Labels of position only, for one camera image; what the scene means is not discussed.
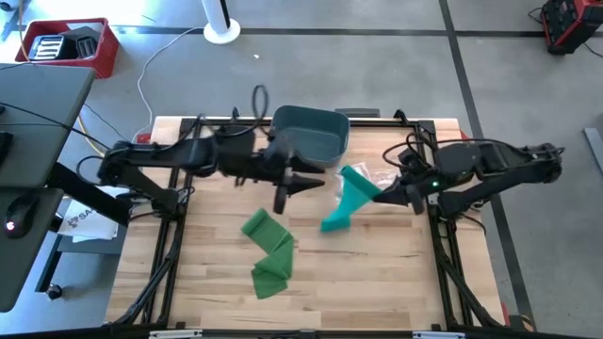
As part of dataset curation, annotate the grey metal plate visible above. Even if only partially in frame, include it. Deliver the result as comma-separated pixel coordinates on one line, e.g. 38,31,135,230
582,126,603,175

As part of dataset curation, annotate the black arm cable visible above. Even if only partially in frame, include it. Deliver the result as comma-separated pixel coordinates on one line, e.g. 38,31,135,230
187,84,270,142

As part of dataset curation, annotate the dark teal plastic bin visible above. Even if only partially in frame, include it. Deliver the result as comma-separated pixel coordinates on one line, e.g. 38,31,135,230
269,105,351,170

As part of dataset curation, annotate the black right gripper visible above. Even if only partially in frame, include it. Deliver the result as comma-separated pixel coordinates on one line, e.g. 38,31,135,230
371,150,439,216

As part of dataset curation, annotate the white cable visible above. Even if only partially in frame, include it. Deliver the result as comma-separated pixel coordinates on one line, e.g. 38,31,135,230
134,25,206,142

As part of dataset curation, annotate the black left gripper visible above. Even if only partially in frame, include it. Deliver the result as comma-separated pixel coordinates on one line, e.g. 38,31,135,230
261,134,326,216

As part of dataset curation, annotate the grey desk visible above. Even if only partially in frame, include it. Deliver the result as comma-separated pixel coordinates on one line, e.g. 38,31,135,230
0,186,65,313
0,63,97,189

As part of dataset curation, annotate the red black equipment case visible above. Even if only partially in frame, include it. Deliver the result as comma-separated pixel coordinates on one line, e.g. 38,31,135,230
540,0,603,56

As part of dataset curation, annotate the white pedestal stand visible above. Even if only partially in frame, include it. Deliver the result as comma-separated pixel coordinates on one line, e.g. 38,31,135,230
201,0,241,46

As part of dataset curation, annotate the black desk leg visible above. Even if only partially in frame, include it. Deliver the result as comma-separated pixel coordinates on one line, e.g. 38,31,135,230
46,162,133,227

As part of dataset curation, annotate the clear plastic bag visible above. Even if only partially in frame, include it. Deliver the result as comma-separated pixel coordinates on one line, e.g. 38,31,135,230
371,167,401,189
334,162,378,202

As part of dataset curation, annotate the silver bracket bar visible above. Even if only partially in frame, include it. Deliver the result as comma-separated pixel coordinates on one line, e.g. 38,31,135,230
413,331,466,339
149,330,204,339

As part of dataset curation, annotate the red plastic crate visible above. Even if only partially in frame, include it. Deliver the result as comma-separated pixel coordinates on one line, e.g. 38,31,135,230
14,17,121,80

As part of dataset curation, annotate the black table frame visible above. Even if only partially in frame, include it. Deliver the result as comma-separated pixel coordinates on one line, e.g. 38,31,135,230
106,108,510,339

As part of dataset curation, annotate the white printed paper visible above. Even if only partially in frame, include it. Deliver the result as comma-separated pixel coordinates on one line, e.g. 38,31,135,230
58,200,120,244

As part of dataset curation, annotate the green elastic bandage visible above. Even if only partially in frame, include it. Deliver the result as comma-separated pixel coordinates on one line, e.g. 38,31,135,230
240,208,296,300

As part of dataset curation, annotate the teal elastic bandage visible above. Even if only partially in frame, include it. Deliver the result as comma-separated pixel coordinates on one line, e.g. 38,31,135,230
319,164,383,234

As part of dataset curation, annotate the black computer mouse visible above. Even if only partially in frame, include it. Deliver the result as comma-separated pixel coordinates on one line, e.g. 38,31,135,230
4,195,40,239

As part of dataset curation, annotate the black appliance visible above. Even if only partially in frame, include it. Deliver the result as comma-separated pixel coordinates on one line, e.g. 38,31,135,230
60,25,101,60

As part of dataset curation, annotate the silver black toaster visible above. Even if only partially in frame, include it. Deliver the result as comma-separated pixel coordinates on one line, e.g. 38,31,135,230
27,33,76,62

